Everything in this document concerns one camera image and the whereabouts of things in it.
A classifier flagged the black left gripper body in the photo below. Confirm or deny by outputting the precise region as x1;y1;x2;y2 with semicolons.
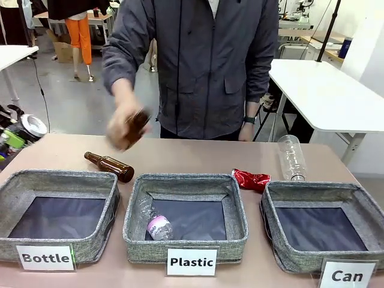
0;118;29;164

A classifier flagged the brown glass beer bottle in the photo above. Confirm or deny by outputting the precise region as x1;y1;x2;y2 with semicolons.
124;108;152;149
83;151;135;183

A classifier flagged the person's right forearm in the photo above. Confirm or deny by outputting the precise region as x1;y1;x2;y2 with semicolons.
101;35;157;104

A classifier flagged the person's left forearm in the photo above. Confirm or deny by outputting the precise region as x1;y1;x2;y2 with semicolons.
244;53;276;119

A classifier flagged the grey fabric basket labelled Bottle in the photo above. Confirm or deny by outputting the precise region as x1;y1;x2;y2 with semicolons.
0;169;121;265

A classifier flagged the grey fabric basket labelled Plastic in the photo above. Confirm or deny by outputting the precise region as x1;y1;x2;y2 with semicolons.
122;173;250;265

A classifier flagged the crushed red can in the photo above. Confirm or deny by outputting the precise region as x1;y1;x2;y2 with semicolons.
231;168;272;193

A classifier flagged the grey fabric basket labelled Can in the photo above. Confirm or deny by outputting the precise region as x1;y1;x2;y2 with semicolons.
259;180;384;275

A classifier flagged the white Can label sign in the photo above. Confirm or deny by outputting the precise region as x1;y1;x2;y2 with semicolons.
319;259;379;288

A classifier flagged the person's right hand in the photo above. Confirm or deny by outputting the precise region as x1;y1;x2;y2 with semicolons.
106;100;152;152

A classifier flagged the person's left hand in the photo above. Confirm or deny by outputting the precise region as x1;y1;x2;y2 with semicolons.
238;121;256;142

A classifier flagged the small white table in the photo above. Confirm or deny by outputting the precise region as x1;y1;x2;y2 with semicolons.
0;44;40;103

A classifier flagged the brown cardboard box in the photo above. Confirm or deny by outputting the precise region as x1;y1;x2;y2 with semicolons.
46;29;84;64

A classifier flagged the black stand pole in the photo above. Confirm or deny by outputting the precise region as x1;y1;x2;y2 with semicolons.
16;0;34;49

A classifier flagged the mannequin with orange trousers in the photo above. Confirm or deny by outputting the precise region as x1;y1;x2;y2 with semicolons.
64;14;97;83

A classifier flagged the white Bottle label sign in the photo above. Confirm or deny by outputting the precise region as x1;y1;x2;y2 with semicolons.
15;244;76;272

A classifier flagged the white background desk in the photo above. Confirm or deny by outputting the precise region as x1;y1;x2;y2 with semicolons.
33;10;117;51

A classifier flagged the plastic bottle with pink label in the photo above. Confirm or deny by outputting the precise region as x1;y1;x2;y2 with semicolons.
137;196;175;241

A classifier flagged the grey zip jacket torso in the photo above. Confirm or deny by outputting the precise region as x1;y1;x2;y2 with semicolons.
101;0;280;140

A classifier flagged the white Plastic label sign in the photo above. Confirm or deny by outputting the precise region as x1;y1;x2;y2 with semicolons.
166;247;218;277

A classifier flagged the clear plastic bottle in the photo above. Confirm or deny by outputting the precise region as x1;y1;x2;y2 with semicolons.
277;134;308;182

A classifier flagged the large white table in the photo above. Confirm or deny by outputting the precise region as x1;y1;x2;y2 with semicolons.
268;58;384;166

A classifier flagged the wooden background workbench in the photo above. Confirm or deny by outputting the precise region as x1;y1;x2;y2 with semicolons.
278;26;346;70

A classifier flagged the black tripod pole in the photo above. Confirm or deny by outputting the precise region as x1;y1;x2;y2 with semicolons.
316;0;343;63

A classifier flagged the black floor cable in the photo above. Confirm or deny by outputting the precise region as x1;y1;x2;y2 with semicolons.
29;55;52;134

